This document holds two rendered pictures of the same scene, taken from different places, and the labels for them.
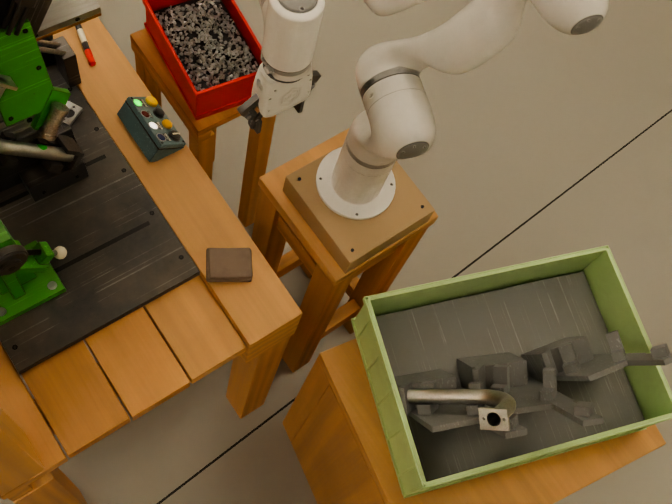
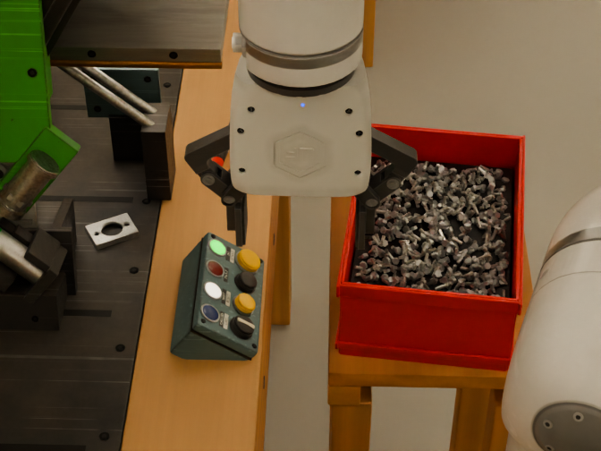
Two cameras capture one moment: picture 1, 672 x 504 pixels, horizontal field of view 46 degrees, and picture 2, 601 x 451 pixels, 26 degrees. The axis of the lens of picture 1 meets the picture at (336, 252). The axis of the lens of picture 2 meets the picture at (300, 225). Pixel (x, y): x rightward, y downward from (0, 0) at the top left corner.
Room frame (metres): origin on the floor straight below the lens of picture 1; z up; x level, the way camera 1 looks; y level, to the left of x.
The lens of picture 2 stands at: (0.40, -0.43, 1.96)
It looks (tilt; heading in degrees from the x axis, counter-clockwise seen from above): 42 degrees down; 58
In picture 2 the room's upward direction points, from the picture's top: straight up
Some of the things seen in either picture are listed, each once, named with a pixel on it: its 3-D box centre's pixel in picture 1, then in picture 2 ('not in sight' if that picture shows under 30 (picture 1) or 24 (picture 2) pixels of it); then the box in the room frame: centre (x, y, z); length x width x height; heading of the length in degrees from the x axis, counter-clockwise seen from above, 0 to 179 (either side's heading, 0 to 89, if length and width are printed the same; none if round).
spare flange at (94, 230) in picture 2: (68, 113); (112, 231); (0.83, 0.69, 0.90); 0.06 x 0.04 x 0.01; 175
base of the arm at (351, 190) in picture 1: (363, 164); not in sight; (0.96, 0.02, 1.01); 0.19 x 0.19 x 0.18
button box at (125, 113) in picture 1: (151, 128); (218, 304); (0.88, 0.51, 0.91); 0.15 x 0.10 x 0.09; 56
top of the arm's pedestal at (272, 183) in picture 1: (348, 200); not in sight; (0.96, 0.02, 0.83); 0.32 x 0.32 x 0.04; 58
